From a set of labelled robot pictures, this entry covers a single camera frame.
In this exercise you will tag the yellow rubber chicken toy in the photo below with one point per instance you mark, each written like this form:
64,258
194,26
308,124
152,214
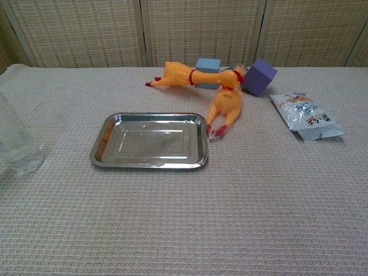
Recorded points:
225,105
178,75

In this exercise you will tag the beige woven tablecloth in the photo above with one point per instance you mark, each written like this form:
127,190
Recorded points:
184,207

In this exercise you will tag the light blue foam block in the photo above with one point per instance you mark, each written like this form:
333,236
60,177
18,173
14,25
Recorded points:
207,69

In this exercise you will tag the purple foam cube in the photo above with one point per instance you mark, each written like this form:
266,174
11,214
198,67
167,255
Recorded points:
258,77

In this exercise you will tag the transparent plastic water bottle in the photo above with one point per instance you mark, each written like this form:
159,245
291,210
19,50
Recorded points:
15,138

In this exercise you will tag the rectangular stainless steel tray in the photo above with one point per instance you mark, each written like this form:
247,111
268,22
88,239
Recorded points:
151,141

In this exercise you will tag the white blue snack bag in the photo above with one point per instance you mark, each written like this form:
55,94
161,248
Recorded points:
306,115

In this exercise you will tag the woven rattan folding screen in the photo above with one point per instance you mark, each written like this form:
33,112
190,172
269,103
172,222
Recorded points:
184,31

